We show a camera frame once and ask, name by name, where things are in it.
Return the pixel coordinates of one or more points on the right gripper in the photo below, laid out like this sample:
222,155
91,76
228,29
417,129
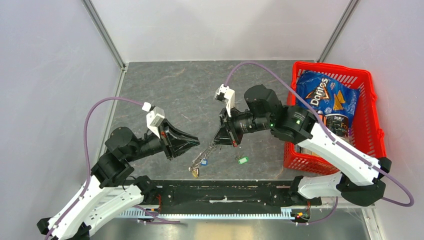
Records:
222,136

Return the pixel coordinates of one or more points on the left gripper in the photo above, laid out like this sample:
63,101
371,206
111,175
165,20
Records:
177,148

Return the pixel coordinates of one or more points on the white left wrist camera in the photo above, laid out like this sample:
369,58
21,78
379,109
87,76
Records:
154,118

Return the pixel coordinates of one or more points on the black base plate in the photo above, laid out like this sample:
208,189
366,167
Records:
225,196

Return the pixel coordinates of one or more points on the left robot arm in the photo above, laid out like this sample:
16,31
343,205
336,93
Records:
111,189

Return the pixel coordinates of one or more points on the black can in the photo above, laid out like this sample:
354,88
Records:
338,124

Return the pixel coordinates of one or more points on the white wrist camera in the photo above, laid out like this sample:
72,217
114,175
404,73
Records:
154,118
226,95

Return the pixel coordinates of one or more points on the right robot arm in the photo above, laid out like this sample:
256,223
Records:
359,176

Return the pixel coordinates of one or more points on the blue Doritos chip bag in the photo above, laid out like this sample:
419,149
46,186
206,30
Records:
326,94

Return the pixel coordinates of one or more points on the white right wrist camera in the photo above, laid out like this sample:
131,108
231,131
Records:
226,95

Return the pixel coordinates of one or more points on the red plastic basket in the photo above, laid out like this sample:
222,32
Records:
366,134

